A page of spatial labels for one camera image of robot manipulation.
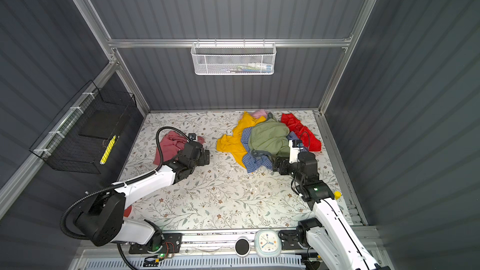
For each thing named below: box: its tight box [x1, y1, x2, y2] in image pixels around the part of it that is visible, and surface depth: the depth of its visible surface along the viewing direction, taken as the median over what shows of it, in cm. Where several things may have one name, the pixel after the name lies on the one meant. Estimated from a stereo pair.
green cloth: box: [248, 118, 290, 158], surface depth 95 cm
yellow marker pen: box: [99, 135, 117, 165], surface depth 71 cm
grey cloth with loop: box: [251, 150, 274, 159], surface depth 94 cm
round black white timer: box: [234, 237, 250, 258], surface depth 70 cm
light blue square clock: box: [254, 229, 282, 258], surface depth 72 cm
